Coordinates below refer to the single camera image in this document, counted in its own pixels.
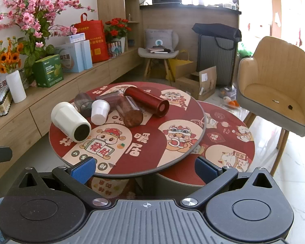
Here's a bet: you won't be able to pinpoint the pink blossom branches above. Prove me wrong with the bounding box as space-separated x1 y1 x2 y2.
0 0 96 56

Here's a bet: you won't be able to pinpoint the small white blue box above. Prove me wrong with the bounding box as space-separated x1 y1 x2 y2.
67 33 87 44

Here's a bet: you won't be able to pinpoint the yellow armchair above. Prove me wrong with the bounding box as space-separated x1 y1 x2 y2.
236 36 305 176

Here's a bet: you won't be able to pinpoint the stack of books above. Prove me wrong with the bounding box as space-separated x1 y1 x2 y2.
147 45 171 54

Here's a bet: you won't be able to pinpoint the white ribbed vase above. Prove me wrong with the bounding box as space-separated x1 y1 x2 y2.
5 70 27 104

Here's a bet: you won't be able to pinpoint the tall round red printed table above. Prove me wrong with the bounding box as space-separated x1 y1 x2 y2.
48 81 206 178

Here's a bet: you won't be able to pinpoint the brown translucent cup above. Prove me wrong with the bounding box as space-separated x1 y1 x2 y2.
116 96 144 128

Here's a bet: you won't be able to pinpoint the grey chair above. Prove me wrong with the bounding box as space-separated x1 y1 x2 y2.
138 29 180 80

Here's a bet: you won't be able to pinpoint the orange sunflowers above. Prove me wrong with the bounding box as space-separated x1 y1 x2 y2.
0 38 24 74

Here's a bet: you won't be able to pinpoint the low wooden cabinet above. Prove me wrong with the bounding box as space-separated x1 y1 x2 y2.
0 47 148 187

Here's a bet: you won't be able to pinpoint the tall wooden shelf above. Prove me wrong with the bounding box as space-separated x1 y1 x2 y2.
96 0 143 52

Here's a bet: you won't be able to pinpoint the grey ribbed suitcase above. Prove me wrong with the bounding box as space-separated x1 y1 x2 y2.
197 34 238 87

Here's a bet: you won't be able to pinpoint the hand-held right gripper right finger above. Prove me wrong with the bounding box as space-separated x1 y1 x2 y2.
181 156 274 209

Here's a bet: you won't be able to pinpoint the grey printed cushion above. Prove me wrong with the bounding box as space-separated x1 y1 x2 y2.
145 29 174 50

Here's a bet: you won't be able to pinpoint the red metallic cup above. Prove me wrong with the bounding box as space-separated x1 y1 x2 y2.
123 86 170 118

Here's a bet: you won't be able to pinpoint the low round red printed table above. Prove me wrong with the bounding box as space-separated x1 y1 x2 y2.
155 100 256 186

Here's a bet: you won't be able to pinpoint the red tote bag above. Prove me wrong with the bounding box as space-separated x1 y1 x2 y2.
72 13 110 64

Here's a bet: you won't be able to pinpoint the small white cup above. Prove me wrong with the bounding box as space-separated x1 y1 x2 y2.
91 100 110 126

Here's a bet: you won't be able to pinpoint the open cardboard box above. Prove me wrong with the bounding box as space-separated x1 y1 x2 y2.
175 65 218 101

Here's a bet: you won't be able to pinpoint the black bag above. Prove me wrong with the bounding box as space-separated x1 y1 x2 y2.
192 23 242 50

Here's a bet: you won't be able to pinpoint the yellow paper bag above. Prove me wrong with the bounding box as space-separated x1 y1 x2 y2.
167 50 196 81

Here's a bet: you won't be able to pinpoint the dark grey translucent cup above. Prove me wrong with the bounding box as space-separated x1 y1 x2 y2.
73 93 95 117

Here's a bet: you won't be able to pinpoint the light blue product box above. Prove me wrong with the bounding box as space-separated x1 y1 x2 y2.
54 40 93 73

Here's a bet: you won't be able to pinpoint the large white cup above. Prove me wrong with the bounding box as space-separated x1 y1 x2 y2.
50 102 92 143

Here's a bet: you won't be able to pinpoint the green product box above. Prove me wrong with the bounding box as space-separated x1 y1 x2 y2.
32 54 64 88

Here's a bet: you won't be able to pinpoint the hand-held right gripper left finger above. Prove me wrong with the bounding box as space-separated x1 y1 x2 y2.
18 156 112 210

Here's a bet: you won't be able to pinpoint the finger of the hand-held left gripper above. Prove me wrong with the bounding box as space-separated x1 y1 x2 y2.
0 146 13 164

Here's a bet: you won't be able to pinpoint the red rose pot plant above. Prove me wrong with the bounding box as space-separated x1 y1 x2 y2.
104 17 132 58

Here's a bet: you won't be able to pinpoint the dark purple cup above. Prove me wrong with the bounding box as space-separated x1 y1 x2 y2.
95 93 125 113

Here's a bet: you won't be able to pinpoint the wooden counter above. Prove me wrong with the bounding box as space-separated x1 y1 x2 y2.
139 3 242 56

